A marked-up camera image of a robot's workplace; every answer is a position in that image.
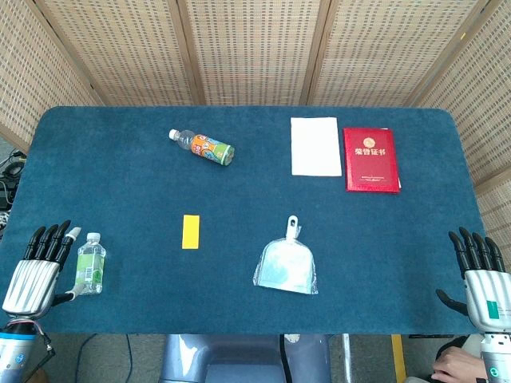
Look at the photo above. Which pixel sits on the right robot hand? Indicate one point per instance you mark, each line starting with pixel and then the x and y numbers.
pixel 485 279

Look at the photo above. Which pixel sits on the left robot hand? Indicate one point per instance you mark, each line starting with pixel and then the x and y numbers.
pixel 34 279

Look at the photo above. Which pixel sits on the person's hand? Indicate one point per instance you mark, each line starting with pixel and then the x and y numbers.
pixel 455 365

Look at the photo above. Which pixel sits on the yellow rectangular card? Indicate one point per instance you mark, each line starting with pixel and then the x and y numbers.
pixel 191 231

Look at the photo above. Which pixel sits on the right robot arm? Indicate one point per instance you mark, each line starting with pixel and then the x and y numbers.
pixel 495 357

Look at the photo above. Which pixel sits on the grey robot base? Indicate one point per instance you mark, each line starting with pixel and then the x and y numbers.
pixel 243 359

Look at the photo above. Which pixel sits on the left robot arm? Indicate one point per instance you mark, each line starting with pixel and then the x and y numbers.
pixel 16 351

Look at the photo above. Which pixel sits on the green label water bottle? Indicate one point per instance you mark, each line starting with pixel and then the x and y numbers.
pixel 91 266

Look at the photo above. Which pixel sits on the red certificate booklet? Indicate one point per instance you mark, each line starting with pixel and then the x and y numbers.
pixel 372 159

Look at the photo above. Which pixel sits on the light blue bagged dustpan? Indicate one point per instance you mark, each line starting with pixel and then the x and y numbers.
pixel 288 266

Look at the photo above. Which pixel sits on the orange label drink bottle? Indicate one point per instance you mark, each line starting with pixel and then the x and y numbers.
pixel 203 147

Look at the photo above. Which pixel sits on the white paper sheet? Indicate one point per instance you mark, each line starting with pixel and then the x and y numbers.
pixel 315 146

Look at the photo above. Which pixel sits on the blue table cloth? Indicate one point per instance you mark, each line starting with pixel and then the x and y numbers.
pixel 255 207

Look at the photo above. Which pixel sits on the woven bamboo folding screen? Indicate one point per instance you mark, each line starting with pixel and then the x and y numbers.
pixel 255 52

